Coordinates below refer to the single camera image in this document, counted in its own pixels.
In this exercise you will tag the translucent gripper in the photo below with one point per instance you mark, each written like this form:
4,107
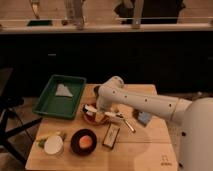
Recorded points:
100,117

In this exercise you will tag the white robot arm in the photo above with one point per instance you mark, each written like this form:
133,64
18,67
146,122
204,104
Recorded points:
194,117

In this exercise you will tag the small rectangular box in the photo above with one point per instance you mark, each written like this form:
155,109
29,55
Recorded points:
111,136

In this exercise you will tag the dark metal cup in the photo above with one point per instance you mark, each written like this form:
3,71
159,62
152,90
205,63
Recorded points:
96,89

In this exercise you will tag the orange fruit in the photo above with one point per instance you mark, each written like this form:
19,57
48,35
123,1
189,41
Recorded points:
85,141

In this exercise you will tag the black bowl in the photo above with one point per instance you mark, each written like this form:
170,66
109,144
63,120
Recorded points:
75,147

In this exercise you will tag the metal spoon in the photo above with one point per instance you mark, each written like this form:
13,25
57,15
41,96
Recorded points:
127,123

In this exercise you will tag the brown and blue sponge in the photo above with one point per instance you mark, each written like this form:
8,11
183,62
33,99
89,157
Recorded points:
142,117

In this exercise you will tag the grey folded cloth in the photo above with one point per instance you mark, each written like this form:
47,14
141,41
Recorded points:
63,90

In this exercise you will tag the green plastic tray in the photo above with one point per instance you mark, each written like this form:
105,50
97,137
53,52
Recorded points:
50,105

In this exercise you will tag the white round lid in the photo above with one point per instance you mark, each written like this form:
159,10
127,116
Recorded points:
53,145

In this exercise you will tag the black chair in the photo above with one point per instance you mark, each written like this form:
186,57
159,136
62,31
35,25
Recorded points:
6,111

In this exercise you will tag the dark counter with rail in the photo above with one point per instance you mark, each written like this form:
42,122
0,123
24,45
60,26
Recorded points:
163,55

